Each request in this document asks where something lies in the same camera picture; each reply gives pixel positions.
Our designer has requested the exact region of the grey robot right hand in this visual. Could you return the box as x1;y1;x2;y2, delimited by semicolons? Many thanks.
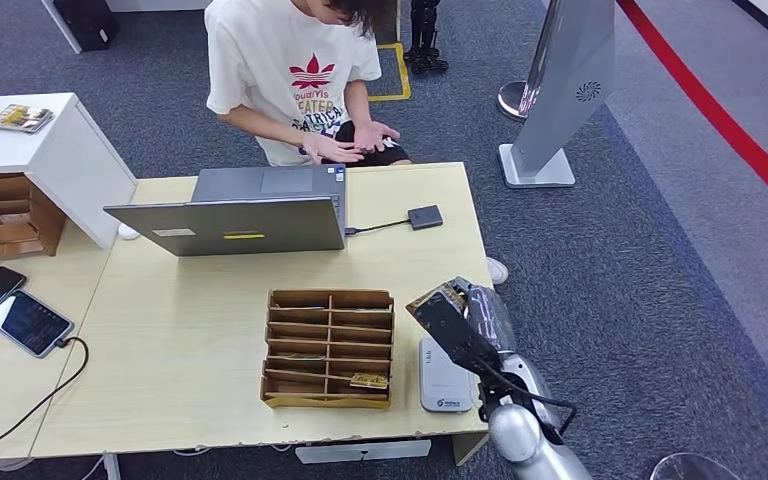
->
448;278;519;357

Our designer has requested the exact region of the person's right hand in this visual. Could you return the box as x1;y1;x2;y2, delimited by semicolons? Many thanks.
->
301;132;365;166

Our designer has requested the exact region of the person's left hand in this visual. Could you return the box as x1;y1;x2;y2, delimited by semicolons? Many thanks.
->
354;120;402;154

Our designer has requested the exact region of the gold ID card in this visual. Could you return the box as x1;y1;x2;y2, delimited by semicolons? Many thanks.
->
409;281;469;313

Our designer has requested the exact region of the white card reader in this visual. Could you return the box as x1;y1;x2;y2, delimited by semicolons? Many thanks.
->
418;336;475;415

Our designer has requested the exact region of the person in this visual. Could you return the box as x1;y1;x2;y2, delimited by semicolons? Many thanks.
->
203;0;413;167

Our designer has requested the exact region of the gold card in organizer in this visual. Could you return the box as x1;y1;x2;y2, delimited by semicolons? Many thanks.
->
349;372;391;391

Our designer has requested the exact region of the wooden card organizer tray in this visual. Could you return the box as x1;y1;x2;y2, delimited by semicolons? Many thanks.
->
259;289;396;411

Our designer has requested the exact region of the small black hub box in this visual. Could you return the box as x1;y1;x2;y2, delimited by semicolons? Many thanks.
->
407;205;445;232

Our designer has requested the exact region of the grey laptop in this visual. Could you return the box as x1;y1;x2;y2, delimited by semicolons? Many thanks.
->
102;163;349;258

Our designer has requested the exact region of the grey standing kiosk panel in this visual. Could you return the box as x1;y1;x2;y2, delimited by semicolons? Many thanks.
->
497;0;617;190

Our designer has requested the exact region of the clear round dome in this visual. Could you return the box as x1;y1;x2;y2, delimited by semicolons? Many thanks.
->
648;452;746;480

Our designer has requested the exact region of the white cabinet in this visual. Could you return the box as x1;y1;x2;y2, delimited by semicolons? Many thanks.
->
0;92;138;251

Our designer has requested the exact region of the white furniture leg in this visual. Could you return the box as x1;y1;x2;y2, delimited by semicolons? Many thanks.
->
40;0;84;56

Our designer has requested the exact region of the stack of gold cards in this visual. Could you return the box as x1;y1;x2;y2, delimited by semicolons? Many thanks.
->
0;103;54;134

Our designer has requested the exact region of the wooden compartment organizer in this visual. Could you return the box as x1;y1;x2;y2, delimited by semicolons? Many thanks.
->
0;173;67;265

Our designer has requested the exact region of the smartphone with lit screen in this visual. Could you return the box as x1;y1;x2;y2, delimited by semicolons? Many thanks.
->
0;290;75;360

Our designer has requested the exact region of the black hub cable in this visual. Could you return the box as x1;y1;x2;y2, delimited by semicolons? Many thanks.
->
345;218;412;237

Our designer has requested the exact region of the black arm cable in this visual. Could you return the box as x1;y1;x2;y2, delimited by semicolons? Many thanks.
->
475;367;579;435

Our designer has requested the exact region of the chrome stanchion post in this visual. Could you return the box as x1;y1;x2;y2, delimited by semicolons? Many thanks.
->
496;0;565;123

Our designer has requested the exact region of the grey metal desk bracket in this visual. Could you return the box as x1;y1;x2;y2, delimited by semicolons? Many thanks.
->
294;439;433;465

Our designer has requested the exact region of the black charging cable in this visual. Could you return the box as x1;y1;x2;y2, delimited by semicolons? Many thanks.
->
0;336;91;472

